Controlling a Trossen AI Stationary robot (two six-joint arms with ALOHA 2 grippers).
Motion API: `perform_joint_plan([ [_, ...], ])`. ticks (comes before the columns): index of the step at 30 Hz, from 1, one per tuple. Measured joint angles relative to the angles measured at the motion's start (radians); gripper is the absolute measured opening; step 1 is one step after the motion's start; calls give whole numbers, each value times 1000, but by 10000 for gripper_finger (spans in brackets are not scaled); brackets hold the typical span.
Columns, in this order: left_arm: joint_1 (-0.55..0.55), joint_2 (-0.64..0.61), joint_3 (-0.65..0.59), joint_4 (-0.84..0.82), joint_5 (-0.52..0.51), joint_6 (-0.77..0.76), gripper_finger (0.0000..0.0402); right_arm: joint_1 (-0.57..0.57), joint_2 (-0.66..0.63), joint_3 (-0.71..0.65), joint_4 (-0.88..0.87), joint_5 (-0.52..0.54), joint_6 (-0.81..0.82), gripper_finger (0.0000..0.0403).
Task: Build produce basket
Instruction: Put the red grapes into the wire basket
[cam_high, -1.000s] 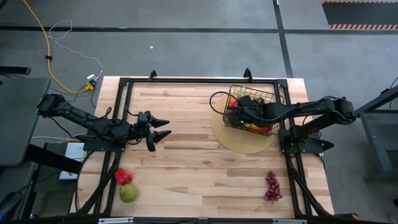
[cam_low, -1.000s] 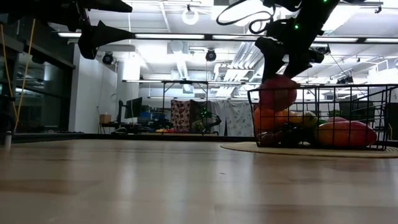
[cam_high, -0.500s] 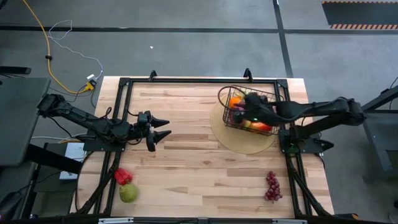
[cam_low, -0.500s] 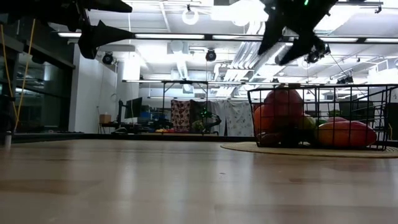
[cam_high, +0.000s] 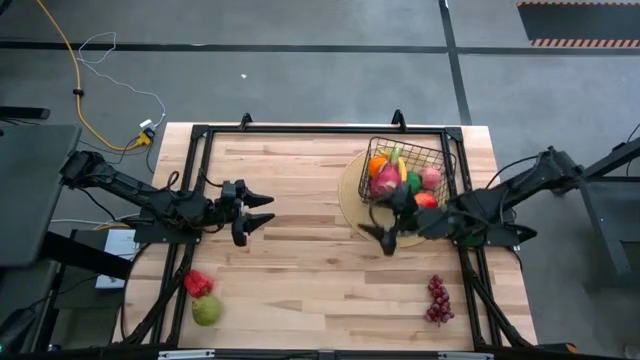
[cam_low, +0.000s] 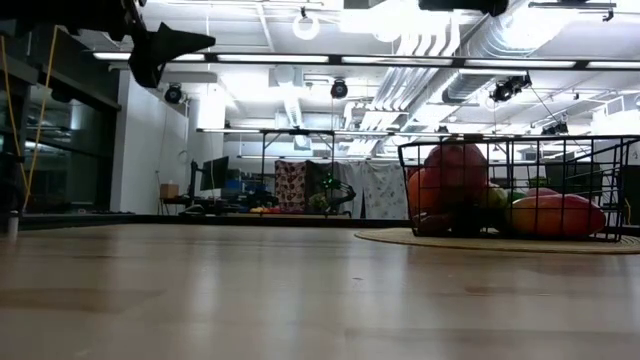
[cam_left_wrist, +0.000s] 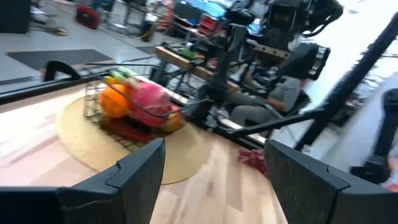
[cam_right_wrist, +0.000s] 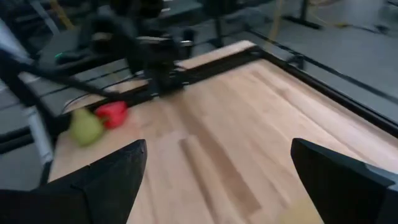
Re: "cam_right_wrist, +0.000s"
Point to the red bell pepper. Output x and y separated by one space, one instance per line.
113 115

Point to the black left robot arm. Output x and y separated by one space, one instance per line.
161 62

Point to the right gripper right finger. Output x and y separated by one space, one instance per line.
348 193

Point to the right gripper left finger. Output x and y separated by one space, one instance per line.
93 193

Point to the green yellow pear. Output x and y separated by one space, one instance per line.
85 129

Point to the round woven straw mat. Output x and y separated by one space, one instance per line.
301 214

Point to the black table edge frame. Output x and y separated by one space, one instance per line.
342 96

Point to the silver metal bracket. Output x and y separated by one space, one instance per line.
38 137

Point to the black rig frame post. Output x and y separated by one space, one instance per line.
9 71

